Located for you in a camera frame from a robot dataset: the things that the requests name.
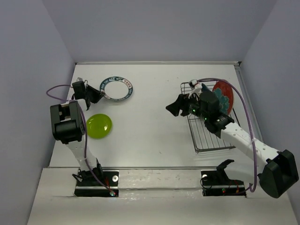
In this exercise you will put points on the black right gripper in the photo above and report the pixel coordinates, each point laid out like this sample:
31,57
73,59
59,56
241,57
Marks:
180,104

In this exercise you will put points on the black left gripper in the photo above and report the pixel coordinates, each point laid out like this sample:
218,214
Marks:
98,94

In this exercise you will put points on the white plate with patterned rim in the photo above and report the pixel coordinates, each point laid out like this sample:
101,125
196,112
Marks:
116,88

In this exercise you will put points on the lime green plate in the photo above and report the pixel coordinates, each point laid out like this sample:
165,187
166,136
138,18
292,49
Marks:
99,126

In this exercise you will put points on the red plate with teal flower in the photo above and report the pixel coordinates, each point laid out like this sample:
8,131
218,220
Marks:
224,93

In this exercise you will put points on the blue shell-shaped dish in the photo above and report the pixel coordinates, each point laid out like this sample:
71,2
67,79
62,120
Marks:
204,89

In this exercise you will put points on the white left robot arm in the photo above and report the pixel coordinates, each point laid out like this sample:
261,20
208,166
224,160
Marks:
69,127

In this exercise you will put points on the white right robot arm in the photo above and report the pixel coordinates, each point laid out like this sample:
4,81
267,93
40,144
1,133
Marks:
273,170

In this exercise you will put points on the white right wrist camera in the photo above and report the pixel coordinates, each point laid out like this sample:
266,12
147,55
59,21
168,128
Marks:
196,88

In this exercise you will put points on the dark wire dish rack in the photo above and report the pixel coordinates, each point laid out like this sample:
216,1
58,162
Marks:
203,140

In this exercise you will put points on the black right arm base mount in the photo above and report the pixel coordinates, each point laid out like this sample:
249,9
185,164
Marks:
216,182

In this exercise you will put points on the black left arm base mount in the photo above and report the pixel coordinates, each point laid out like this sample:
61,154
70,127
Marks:
90,187

